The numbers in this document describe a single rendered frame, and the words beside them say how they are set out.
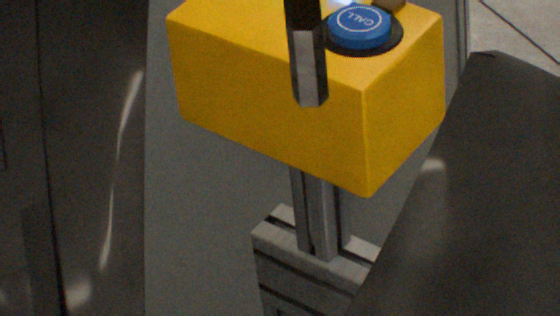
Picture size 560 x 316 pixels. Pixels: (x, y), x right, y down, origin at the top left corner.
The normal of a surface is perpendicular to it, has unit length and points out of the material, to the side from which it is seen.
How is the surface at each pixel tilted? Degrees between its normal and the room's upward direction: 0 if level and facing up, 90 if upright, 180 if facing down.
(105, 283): 47
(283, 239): 0
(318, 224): 90
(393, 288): 4
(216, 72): 90
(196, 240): 90
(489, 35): 0
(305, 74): 90
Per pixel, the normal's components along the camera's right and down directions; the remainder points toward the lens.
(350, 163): -0.61, 0.56
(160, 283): 0.79, 0.35
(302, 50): -0.11, 0.66
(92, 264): -0.09, -0.01
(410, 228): -0.16, -0.75
